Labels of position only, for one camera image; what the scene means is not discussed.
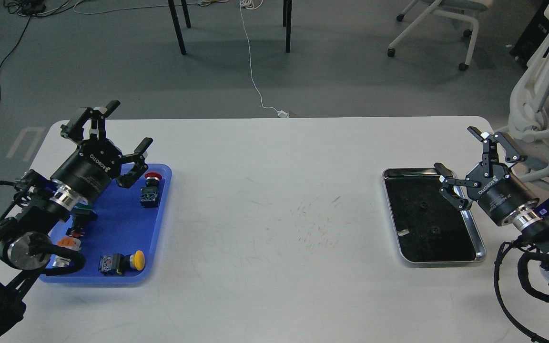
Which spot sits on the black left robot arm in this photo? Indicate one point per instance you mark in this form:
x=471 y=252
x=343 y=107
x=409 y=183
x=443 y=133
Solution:
x=26 y=250

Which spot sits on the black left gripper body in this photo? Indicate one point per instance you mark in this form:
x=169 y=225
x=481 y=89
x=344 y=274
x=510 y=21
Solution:
x=90 y=169

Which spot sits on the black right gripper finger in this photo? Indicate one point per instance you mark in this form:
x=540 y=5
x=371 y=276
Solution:
x=490 y=143
x=448 y=186

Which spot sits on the white rolling chair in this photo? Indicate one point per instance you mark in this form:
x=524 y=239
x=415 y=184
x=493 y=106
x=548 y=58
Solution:
x=438 y=20

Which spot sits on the black table leg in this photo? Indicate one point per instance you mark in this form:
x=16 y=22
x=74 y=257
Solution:
x=287 y=23
x=177 y=27
x=185 y=9

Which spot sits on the red push button switch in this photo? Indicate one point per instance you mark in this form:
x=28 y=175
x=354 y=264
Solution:
x=150 y=195

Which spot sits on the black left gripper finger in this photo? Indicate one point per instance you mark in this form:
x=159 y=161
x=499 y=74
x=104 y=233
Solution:
x=74 y=129
x=139 y=165

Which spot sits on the yellow push button switch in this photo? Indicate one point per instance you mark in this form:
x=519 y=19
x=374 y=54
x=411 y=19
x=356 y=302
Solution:
x=119 y=264

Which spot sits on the blue plastic tray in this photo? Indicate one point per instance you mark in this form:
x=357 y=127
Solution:
x=122 y=225

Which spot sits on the white orange push button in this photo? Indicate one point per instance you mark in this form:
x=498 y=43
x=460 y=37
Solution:
x=71 y=243

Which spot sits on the silver metal tray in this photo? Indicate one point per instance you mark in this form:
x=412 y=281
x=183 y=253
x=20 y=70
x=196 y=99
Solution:
x=459 y=240

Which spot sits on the green push button switch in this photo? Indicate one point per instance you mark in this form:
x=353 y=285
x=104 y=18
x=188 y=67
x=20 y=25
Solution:
x=82 y=206

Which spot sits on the black cabinet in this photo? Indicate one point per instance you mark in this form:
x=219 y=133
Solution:
x=532 y=36

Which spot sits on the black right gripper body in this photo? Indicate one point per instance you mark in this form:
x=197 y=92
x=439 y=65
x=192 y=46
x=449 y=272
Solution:
x=499 y=195

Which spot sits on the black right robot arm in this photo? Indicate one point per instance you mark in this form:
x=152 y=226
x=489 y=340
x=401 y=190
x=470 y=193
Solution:
x=533 y=242

